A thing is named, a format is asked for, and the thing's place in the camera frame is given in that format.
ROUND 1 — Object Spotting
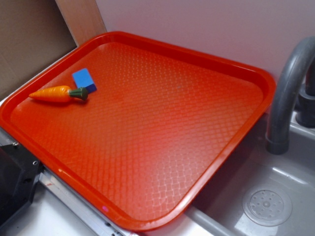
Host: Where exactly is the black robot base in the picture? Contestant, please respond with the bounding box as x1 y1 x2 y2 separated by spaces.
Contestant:
0 142 42 228

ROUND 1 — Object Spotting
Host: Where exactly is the orange toy carrot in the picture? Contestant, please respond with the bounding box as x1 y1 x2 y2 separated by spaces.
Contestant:
29 86 89 103

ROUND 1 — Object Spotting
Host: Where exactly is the red plastic tray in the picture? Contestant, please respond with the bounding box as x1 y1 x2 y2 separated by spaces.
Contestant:
0 32 276 232

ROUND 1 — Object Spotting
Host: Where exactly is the blue rectangular block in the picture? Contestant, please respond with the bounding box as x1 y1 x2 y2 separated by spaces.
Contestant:
72 68 97 93

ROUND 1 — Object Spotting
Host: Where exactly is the grey curved faucet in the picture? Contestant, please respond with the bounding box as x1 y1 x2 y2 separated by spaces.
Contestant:
266 36 315 154

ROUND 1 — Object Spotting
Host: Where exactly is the wooden board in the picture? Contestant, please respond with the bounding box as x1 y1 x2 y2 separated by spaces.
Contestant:
56 0 107 46

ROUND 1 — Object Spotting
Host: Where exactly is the grey toy sink basin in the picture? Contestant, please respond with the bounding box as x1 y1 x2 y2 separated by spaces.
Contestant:
187 108 315 236

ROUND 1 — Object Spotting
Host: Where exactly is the round sink drain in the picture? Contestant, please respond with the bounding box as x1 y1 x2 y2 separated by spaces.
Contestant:
242 184 292 227

